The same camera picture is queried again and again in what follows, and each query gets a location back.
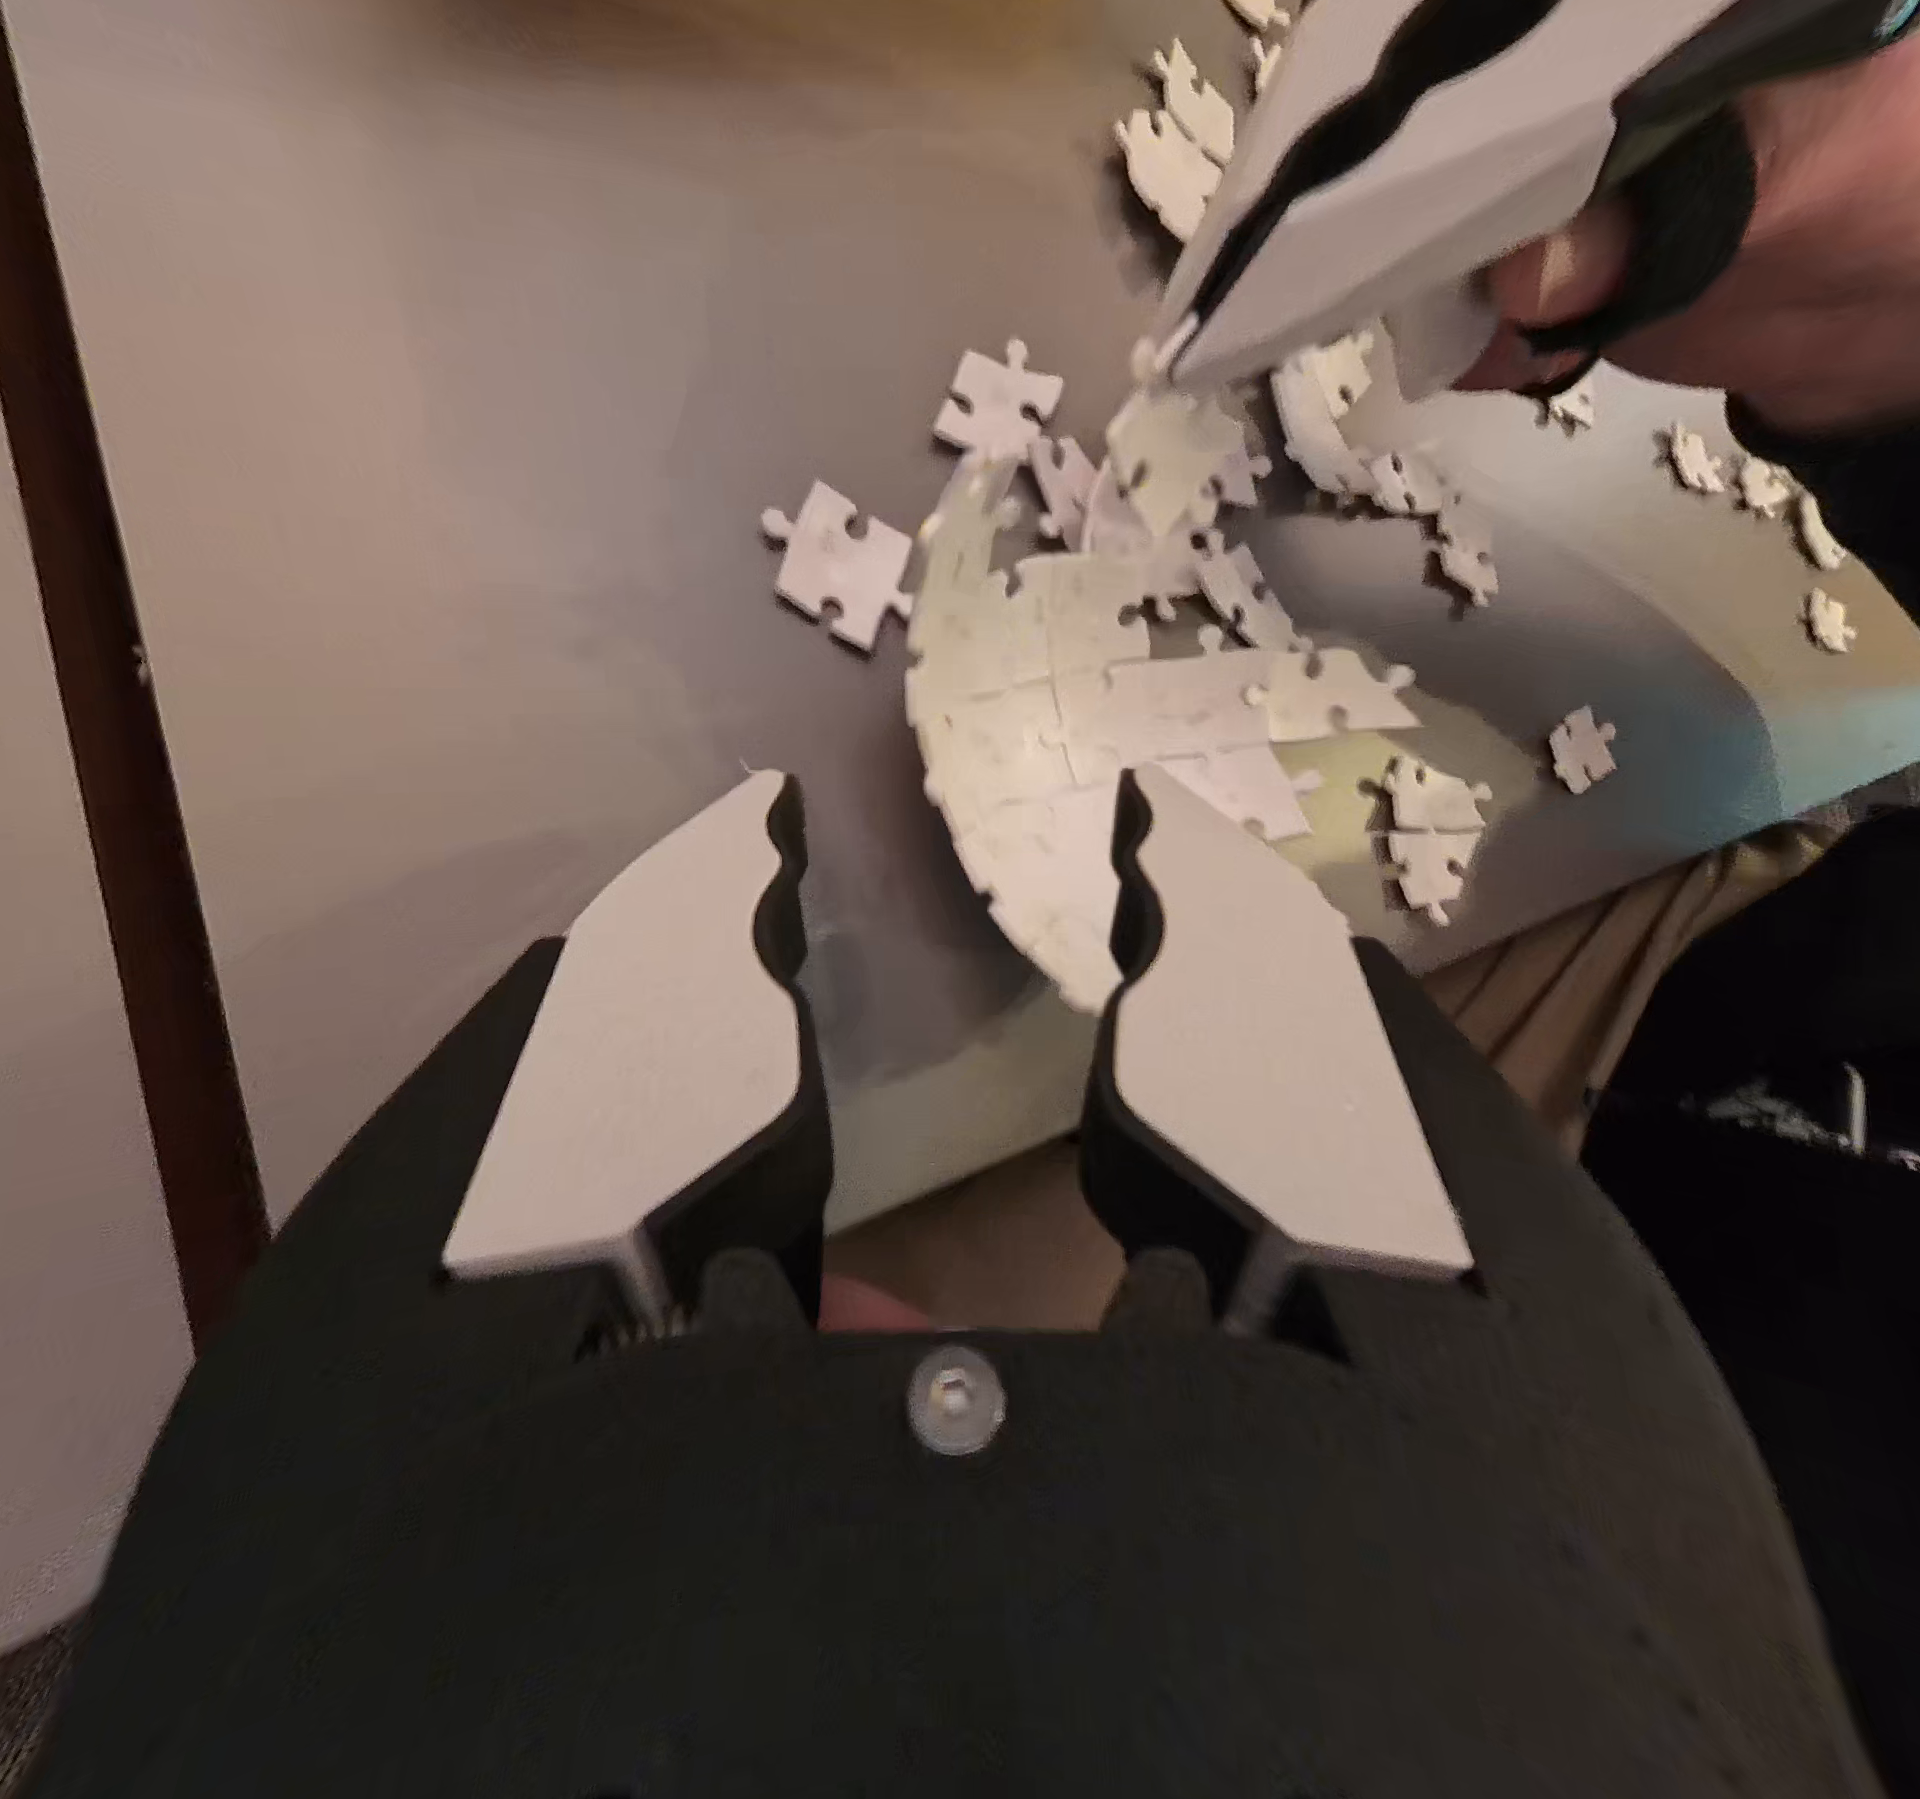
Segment partly built white puzzle ball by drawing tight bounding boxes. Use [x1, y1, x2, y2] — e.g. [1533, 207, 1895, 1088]
[901, 456, 1424, 1016]

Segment white puzzle piece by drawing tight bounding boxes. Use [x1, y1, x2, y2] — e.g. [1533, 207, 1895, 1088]
[1107, 330, 1260, 540]

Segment person's right hand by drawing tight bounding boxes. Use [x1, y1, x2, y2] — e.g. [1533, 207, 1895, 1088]
[1478, 59, 1920, 439]

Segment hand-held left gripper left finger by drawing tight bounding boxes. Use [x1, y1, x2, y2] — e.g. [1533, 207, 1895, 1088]
[437, 767, 836, 1336]

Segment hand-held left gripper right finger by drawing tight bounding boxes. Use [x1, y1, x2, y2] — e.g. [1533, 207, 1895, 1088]
[1081, 764, 1479, 1340]

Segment scattered white puzzle pieces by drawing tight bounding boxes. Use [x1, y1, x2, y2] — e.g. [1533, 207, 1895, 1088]
[759, 0, 1863, 927]

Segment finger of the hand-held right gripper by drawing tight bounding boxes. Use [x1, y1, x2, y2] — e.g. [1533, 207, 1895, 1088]
[1144, 0, 1670, 353]
[1175, 0, 1881, 387]

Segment person's black jacket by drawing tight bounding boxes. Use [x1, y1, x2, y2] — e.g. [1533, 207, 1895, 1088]
[1575, 809, 1920, 1799]

